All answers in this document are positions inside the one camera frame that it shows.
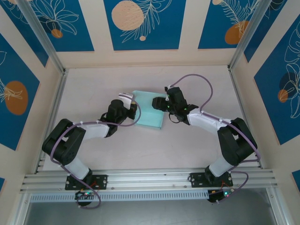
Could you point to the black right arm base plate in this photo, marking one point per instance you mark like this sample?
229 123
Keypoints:
197 180

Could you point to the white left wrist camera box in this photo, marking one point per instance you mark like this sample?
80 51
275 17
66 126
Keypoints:
125 97

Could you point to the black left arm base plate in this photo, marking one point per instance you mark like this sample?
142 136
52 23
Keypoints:
103 181

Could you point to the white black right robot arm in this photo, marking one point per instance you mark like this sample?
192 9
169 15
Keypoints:
206 120

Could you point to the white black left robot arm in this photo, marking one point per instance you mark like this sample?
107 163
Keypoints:
96 131

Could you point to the aluminium mounting rail beam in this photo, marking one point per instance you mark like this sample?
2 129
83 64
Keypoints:
150 180

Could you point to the light teal paper box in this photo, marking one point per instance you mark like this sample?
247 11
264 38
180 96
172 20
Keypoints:
150 117

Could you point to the aluminium frame post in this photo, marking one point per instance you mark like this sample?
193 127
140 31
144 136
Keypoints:
249 35
48 44

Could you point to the aluminium side rail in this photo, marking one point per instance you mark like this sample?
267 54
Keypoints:
50 105
242 107

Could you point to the grey metal sheet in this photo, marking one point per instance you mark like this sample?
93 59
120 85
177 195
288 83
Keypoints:
150 213

